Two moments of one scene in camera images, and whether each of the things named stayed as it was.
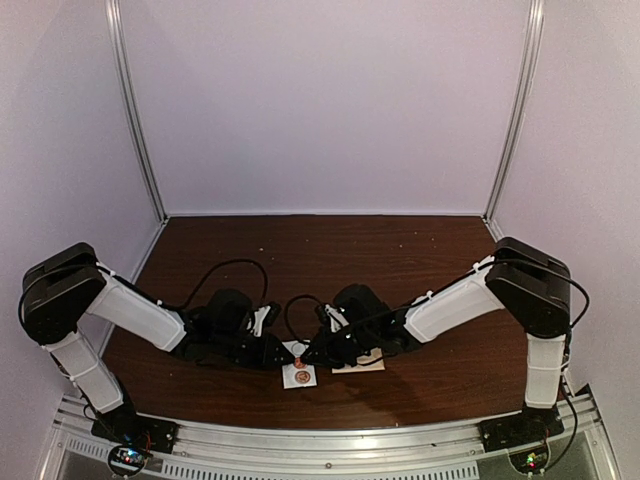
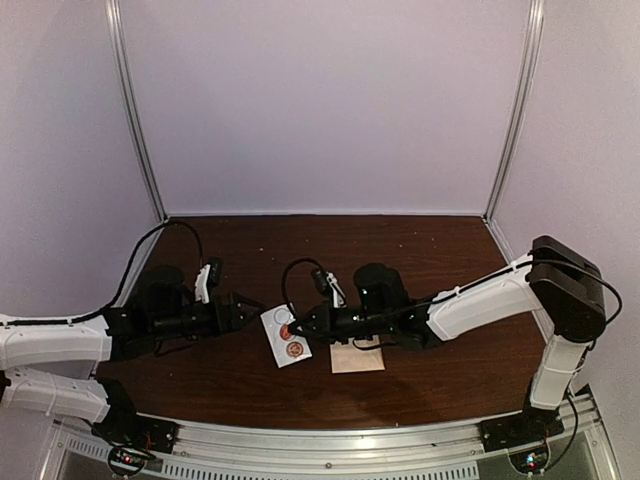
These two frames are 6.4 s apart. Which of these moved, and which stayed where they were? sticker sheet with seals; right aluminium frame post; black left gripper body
Moved: black left gripper body; sticker sheet with seals
Stayed: right aluminium frame post
